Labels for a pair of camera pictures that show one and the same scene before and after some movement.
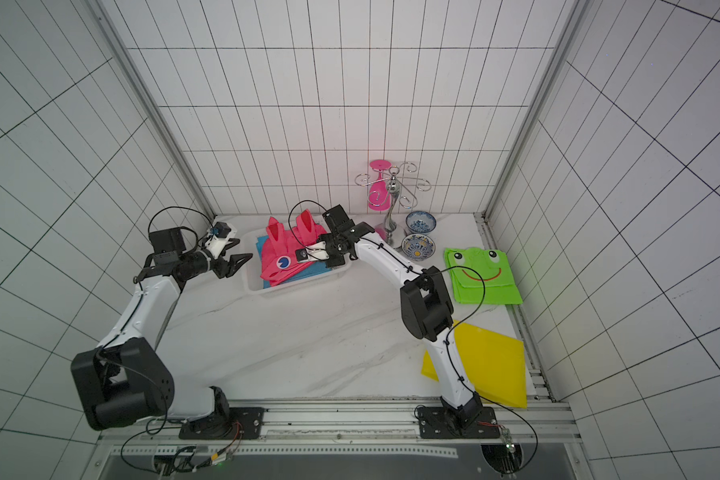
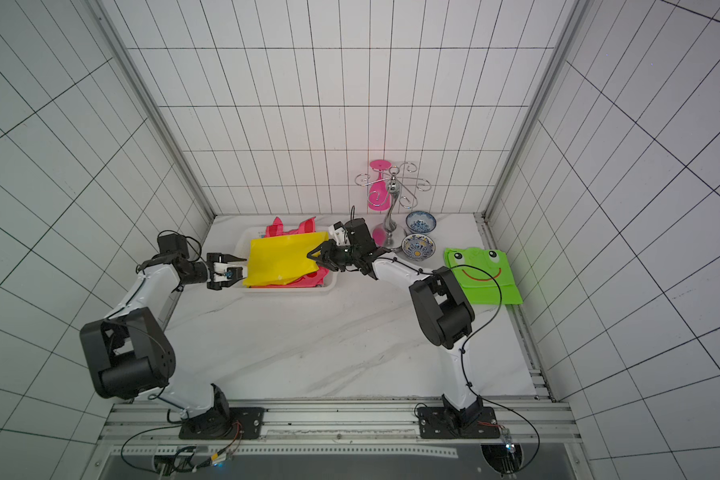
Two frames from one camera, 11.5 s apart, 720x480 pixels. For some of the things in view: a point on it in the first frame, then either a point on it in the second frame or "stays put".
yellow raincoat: (496, 364) to (281, 259)
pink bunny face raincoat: (279, 247) to (315, 279)
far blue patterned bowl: (421, 222) stays put
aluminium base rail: (530, 429) stays put
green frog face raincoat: (482, 276) stays put
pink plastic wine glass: (379, 198) stays put
